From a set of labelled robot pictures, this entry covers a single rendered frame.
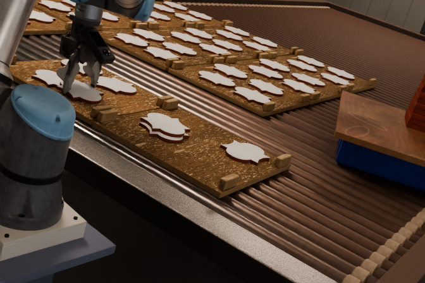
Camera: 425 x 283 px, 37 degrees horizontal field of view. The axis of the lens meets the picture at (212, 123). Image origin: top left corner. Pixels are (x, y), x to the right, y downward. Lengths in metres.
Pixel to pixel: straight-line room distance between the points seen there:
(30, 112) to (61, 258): 0.28
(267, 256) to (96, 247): 0.34
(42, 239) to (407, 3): 5.54
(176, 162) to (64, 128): 0.46
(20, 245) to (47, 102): 0.26
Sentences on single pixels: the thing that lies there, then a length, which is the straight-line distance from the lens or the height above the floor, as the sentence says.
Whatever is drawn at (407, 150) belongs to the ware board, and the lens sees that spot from 1.85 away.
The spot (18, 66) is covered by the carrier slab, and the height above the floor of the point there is 0.94.
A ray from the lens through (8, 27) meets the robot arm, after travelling 1.22.
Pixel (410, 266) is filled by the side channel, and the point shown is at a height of 0.95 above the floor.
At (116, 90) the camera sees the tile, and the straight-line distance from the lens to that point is 1.91.
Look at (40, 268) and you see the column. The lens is 1.19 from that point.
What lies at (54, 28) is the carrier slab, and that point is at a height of 0.94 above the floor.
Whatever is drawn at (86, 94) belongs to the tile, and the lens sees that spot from 1.80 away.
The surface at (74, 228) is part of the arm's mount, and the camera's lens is 1.26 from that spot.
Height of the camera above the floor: 1.55
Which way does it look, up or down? 19 degrees down
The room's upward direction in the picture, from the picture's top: 16 degrees clockwise
